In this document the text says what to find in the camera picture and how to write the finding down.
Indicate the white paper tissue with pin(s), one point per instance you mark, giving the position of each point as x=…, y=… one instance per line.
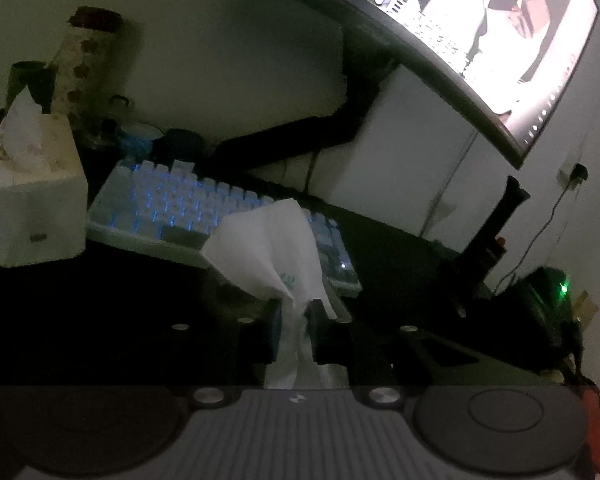
x=265, y=245

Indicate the dark green cup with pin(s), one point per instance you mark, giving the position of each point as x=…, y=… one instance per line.
x=30, y=77

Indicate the curved computer monitor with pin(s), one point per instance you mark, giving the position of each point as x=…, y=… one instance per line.
x=505, y=35

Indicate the light blue container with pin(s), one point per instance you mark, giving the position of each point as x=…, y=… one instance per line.
x=137, y=142

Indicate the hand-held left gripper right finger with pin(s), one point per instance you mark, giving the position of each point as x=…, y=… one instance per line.
x=312, y=332

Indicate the patterned tumbler with red lid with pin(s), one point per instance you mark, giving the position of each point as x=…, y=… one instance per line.
x=80, y=70

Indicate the white backlit keyboard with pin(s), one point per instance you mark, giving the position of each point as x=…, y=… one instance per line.
x=155, y=195

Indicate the small tan box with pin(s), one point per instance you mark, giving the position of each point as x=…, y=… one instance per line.
x=587, y=307

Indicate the black bottle with red cap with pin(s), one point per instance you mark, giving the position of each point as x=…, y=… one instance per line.
x=500, y=244

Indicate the tall black stand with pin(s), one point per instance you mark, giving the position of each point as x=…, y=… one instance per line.
x=500, y=220

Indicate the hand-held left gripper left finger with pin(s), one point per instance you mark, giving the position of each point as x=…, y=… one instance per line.
x=275, y=330

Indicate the white tissue box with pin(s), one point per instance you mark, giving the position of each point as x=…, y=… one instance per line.
x=35, y=220

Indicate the black wall plug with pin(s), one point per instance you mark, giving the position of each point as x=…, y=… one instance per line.
x=577, y=174

